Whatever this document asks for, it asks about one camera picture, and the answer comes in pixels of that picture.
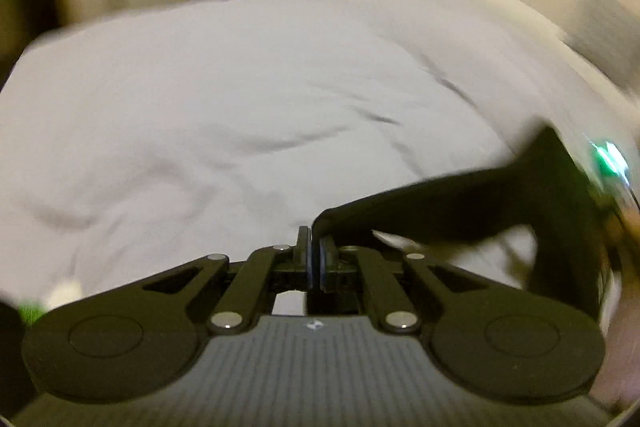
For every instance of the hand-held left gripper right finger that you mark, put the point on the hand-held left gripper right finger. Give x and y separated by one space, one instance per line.
326 264

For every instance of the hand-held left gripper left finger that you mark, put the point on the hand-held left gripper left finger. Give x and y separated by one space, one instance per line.
303 257

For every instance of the black garment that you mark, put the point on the black garment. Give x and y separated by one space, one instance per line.
475 207

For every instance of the grey checked cushion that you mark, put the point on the grey checked cushion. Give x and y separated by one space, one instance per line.
607 24

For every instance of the grey duvet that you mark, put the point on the grey duvet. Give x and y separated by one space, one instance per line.
225 107

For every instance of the small green object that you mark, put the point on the small green object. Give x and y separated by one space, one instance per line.
30 311

